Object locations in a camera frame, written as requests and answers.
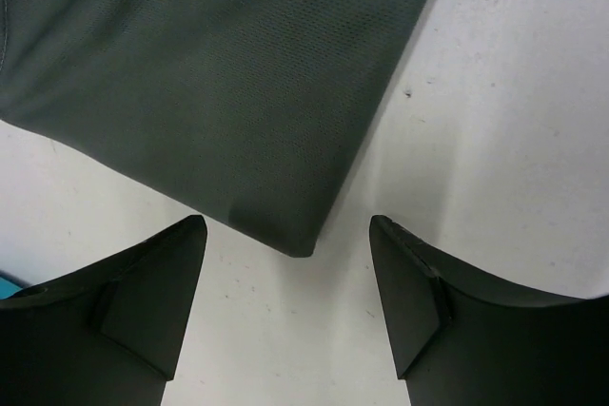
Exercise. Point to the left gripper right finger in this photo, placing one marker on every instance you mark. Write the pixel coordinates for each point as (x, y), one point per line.
(462, 336)

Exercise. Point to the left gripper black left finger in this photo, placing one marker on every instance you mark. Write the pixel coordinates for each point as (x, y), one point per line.
(110, 333)

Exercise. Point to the teal t shirt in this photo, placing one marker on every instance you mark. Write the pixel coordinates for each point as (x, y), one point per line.
(9, 285)

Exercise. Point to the grey t shirt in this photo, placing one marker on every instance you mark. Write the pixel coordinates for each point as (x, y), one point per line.
(248, 111)

